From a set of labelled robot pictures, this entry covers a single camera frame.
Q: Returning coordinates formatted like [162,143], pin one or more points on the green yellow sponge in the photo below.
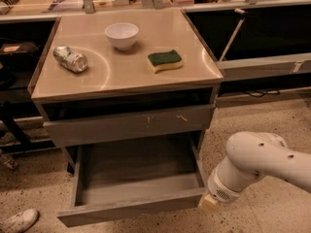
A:
[162,61]

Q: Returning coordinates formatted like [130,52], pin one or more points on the yellow foam-padded gripper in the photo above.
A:
[220,188]

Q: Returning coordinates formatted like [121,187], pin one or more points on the grey drawer cabinet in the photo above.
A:
[121,81]

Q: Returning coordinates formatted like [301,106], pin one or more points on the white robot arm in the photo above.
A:
[249,157]

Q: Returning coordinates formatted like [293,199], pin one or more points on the white-handled stick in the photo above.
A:
[243,14]

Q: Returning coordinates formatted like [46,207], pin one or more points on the grey top drawer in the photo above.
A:
[99,129]

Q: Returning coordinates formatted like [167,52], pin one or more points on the white sneaker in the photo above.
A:
[20,222]

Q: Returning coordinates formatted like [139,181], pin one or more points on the grey drawer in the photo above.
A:
[99,129]
[130,178]

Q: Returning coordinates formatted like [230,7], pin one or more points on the white bowl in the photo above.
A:
[122,35]

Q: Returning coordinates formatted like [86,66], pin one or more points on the crushed silver can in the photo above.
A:
[70,59]

